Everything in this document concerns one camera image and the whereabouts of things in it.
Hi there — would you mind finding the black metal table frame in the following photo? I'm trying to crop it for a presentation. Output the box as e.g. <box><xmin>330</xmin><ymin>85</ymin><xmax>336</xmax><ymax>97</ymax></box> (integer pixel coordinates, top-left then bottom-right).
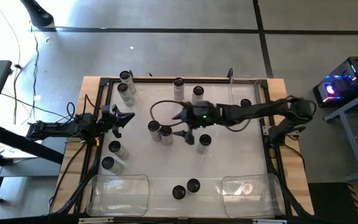
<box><xmin>50</xmin><ymin>76</ymin><xmax>313</xmax><ymax>224</ymax></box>

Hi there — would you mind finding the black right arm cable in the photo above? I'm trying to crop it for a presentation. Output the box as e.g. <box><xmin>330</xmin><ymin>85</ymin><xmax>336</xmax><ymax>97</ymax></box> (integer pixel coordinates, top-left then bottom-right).
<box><xmin>150</xmin><ymin>99</ymin><xmax>253</xmax><ymax>133</ymax></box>

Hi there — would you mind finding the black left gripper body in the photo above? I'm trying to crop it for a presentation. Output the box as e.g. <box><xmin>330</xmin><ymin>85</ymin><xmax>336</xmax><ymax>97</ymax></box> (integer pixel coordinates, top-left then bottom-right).
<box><xmin>97</xmin><ymin>104</ymin><xmax>121</xmax><ymax>132</ymax></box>

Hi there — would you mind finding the Celsius Arctic Vibe can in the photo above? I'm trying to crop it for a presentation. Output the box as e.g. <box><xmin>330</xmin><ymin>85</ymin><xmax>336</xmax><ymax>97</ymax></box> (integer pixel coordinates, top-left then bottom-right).
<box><xmin>101</xmin><ymin>156</ymin><xmax>126</xmax><ymax>175</ymax></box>
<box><xmin>186</xmin><ymin>178</ymin><xmax>201</xmax><ymax>194</ymax></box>
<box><xmin>116</xmin><ymin>82</ymin><xmax>135</xmax><ymax>108</ymax></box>
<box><xmin>172</xmin><ymin>77</ymin><xmax>185</xmax><ymax>102</ymax></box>

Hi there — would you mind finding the Celsius Tropical Vibe can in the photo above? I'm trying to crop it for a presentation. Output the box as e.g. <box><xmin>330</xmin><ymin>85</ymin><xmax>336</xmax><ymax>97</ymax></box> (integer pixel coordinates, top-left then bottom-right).
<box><xmin>119</xmin><ymin>70</ymin><xmax>137</xmax><ymax>95</ymax></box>
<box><xmin>191</xmin><ymin>85</ymin><xmax>205</xmax><ymax>105</ymax></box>
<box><xmin>172</xmin><ymin>185</ymin><xmax>186</xmax><ymax>200</ymax></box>
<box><xmin>196</xmin><ymin>133</ymin><xmax>213</xmax><ymax>156</ymax></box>

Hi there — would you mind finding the black floor cable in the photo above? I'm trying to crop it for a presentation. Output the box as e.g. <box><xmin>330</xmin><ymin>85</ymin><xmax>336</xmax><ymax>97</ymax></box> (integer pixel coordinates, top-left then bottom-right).
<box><xmin>0</xmin><ymin>85</ymin><xmax>74</xmax><ymax>121</ymax></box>
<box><xmin>28</xmin><ymin>20</ymin><xmax>40</xmax><ymax>124</ymax></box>

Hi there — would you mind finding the grey metal stand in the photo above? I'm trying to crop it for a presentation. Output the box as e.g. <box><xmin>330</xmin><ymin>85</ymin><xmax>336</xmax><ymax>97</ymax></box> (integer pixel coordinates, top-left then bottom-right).
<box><xmin>323</xmin><ymin>86</ymin><xmax>358</xmax><ymax>183</ymax></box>

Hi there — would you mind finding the black curved stand foot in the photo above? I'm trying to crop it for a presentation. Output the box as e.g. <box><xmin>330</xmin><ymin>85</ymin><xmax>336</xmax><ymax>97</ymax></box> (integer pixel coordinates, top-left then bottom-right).
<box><xmin>20</xmin><ymin>0</ymin><xmax>55</xmax><ymax>29</ymax></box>

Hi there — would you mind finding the black yellow hazard mat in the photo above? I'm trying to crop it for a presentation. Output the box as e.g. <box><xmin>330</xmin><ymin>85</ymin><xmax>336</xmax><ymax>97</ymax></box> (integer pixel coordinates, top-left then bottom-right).
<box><xmin>308</xmin><ymin>182</ymin><xmax>358</xmax><ymax>224</ymax></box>

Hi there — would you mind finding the clear plastic bin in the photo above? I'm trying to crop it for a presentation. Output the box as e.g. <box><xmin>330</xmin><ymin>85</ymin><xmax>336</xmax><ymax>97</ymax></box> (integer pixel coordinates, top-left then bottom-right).
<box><xmin>221</xmin><ymin>173</ymin><xmax>286</xmax><ymax>219</ymax></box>
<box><xmin>229</xmin><ymin>75</ymin><xmax>269</xmax><ymax>124</ymax></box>
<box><xmin>86</xmin><ymin>173</ymin><xmax>150</xmax><ymax>218</ymax></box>

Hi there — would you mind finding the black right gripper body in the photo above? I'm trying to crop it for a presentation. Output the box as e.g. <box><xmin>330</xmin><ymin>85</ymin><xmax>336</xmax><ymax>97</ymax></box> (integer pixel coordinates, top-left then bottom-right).
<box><xmin>181</xmin><ymin>101</ymin><xmax>221</xmax><ymax>128</ymax></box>

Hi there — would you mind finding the white paper sheet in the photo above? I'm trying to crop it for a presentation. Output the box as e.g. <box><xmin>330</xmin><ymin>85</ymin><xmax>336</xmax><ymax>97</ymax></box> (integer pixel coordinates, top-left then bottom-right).
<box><xmin>0</xmin><ymin>141</ymin><xmax>43</xmax><ymax>159</ymax></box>

